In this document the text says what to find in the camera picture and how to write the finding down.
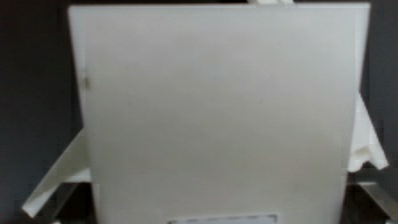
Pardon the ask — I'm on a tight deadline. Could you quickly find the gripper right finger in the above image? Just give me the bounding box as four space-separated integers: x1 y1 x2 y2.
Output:
343 182 398 224

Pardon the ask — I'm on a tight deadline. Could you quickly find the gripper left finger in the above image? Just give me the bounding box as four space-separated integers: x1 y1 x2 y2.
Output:
33 183 96 224

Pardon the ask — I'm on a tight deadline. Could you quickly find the white cabinet body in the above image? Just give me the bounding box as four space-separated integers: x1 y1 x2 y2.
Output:
19 0 391 218

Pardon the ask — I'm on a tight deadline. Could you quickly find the white cabinet top block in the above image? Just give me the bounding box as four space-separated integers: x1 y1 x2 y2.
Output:
69 3 369 224

